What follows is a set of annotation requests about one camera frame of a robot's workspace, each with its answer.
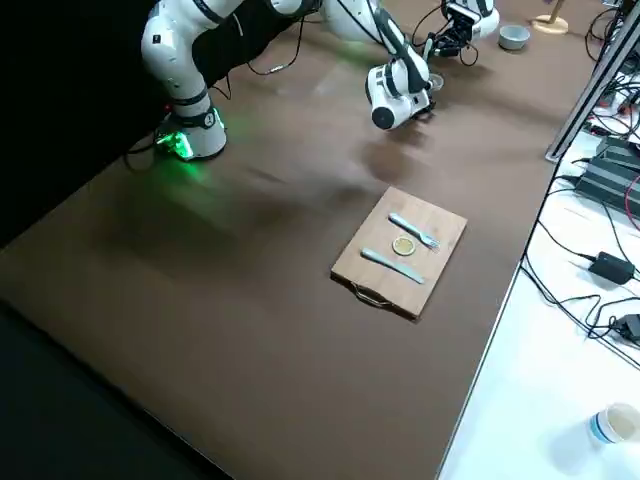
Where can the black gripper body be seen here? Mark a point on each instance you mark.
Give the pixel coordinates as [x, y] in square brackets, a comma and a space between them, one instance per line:
[426, 111]
[457, 35]

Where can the transparent glass spice bottle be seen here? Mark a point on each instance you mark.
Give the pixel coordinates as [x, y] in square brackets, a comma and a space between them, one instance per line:
[438, 82]

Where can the light green plastic knife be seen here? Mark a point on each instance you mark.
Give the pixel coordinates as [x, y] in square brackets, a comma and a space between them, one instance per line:
[392, 266]

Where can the grey round bowl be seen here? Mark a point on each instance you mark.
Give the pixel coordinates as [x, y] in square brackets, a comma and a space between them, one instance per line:
[514, 39]

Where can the aluminium profile post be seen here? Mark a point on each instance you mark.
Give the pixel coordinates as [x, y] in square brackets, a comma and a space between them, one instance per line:
[590, 85]

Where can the light green plastic spoon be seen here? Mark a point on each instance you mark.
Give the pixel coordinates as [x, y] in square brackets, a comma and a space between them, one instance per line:
[428, 47]

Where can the wooden cup stand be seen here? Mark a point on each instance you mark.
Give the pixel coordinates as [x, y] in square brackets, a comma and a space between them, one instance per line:
[550, 25]

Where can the light blue plastic fork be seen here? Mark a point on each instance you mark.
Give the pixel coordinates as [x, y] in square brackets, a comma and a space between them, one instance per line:
[410, 229]

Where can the wooden cutting board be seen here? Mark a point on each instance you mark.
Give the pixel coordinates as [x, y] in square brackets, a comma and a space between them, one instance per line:
[430, 290]

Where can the yellow lemon slice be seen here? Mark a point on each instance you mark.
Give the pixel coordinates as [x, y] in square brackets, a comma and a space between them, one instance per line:
[403, 246]

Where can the paper cup with blue band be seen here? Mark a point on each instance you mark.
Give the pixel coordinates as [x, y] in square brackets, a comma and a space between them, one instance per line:
[615, 425]

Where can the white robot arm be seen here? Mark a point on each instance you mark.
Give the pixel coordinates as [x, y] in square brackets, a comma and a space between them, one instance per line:
[482, 22]
[170, 60]

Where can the small black power adapter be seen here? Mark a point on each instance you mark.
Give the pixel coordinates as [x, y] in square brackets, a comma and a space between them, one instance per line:
[612, 267]
[629, 327]

